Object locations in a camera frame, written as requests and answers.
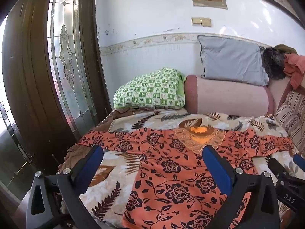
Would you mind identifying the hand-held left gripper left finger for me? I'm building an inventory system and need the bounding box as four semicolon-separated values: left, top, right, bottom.
26;144;105;229

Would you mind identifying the dark furry cloth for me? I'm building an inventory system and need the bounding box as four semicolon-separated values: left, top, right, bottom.
261;47;288;81

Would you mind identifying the orange black floral garment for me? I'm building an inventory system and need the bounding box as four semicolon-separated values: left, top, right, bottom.
76;126;295;229

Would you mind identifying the grey pillow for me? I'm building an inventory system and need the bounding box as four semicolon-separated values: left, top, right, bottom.
197;35;270;86

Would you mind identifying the plain orange cloth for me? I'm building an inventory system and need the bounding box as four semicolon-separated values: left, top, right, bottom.
283;54;305;90

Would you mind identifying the green checkered pillow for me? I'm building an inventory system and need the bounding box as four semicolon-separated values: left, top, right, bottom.
113;68;186;110

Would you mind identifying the leaded glass door panel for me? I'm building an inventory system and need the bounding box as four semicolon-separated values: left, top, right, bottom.
48;0;98;127

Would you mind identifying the leaf print blanket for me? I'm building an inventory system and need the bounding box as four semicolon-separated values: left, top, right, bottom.
57;107;305;229

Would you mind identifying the pink sofa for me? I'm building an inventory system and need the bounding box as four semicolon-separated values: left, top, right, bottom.
267;76;305;116

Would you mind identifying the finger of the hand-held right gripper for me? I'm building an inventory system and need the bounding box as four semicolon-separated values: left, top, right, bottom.
267;157;291;184
293;153;305;171

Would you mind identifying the dark wooden door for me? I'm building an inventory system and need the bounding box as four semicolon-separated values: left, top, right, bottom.
2;0;113;197

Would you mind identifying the pink bolster cushion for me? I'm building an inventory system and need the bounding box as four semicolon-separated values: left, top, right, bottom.
185;75;275;115

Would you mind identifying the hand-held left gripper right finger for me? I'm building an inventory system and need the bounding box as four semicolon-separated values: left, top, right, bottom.
202;144;281;229

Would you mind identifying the olive cloth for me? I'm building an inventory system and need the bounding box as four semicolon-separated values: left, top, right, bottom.
274;44;298;55

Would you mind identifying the striped beige cushion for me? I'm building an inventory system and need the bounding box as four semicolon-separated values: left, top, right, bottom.
274;91;305;151

